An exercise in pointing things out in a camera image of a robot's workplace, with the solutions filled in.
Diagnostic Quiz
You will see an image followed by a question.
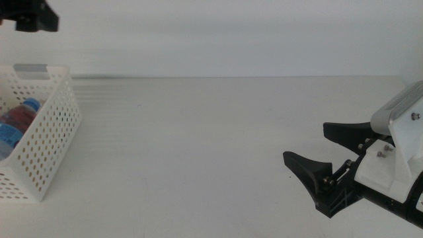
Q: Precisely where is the red cola can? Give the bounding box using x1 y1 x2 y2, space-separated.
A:
0 105 38 135

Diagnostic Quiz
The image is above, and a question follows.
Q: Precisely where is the clear water bottle blue cap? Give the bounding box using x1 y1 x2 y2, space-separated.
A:
0 97 42 162

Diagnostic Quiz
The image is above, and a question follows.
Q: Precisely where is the white perforated plastic basket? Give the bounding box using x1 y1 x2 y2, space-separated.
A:
0 63 83 202

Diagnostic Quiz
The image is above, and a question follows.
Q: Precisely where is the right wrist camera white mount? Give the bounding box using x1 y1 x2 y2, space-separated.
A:
354 81 423 204

